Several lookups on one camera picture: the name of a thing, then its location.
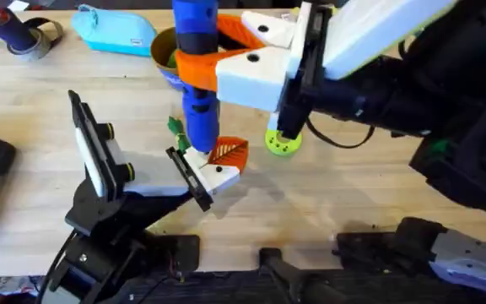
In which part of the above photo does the green vegetable toy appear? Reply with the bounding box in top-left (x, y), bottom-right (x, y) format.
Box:
top-left (166, 116), bottom-right (192, 154)

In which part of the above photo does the black cable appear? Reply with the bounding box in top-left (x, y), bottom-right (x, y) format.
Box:
top-left (305, 116), bottom-right (376, 150)

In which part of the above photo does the grey tape roll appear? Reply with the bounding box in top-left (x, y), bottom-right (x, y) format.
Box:
top-left (6, 17), bottom-right (65, 62)

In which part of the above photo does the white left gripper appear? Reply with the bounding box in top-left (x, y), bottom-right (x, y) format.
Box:
top-left (123, 137), bottom-right (250, 213)

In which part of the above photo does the blue electric screwdriver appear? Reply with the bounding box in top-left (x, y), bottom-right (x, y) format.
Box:
top-left (170, 0), bottom-right (222, 154)

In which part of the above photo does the black rail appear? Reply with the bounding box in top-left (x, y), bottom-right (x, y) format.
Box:
top-left (111, 247), bottom-right (486, 304)

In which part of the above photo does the light blue zip bag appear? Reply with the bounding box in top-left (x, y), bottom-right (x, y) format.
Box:
top-left (71, 3), bottom-right (158, 58)

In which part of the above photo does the white paper sheet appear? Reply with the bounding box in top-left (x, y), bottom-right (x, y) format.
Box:
top-left (7, 0), bottom-right (30, 13)

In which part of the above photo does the black left wrist plate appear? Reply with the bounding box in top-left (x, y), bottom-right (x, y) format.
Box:
top-left (67, 90), bottom-right (118, 199)

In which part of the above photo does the dark blue handled tool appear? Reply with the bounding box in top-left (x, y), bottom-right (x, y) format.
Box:
top-left (0, 2), bottom-right (37, 52)

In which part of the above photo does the green disc with holes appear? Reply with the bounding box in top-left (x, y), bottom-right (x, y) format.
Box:
top-left (264, 128), bottom-right (304, 158)

